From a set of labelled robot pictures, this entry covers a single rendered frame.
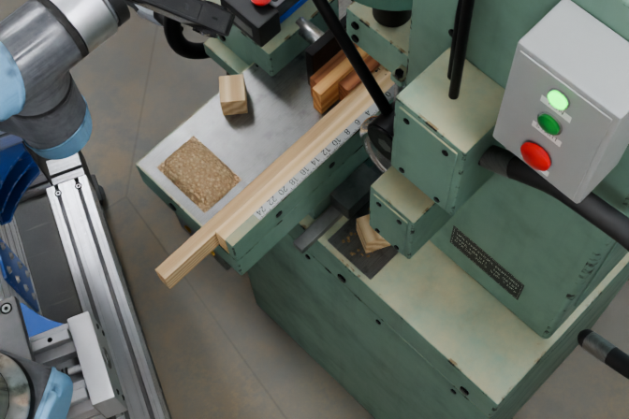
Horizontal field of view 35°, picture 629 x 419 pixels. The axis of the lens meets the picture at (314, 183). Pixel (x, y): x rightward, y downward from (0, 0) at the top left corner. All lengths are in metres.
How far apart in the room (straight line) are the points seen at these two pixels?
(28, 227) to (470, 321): 1.10
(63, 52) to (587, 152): 0.49
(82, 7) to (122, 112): 1.53
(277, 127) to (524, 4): 0.61
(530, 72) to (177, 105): 1.76
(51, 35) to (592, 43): 0.49
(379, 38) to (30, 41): 0.49
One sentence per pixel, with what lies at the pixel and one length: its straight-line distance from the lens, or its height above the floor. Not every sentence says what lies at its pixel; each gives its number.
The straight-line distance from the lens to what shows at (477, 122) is 0.95.
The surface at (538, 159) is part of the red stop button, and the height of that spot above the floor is 1.37.
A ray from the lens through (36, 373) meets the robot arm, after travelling 1.19.
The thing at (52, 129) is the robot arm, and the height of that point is 1.24.
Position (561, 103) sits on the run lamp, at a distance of 0.78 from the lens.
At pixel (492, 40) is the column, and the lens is 0.93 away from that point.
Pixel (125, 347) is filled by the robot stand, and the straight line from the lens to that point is 2.02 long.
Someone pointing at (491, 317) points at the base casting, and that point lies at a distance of 1.40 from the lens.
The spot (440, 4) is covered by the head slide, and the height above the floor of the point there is 1.28.
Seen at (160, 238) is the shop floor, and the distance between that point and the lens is 2.33.
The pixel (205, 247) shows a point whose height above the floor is 0.93.
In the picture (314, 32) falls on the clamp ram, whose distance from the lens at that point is 1.40.
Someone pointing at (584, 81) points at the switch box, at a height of 1.48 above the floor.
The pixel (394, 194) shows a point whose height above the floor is 1.08.
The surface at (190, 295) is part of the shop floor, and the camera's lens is 2.27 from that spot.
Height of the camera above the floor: 2.13
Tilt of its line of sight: 65 degrees down
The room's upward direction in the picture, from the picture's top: 5 degrees counter-clockwise
